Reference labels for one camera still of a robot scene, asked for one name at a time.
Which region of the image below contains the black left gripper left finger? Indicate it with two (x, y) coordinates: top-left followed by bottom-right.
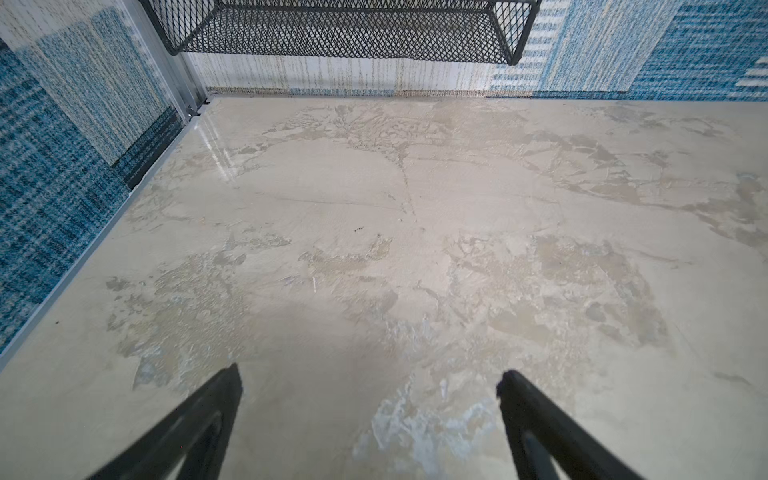
(90, 363), (243, 479)

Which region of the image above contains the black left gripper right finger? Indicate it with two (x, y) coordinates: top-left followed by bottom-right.
(496, 370), (640, 479)

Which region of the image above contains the black wire mesh shelf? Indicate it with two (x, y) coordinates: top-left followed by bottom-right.
(140, 0), (541, 66)

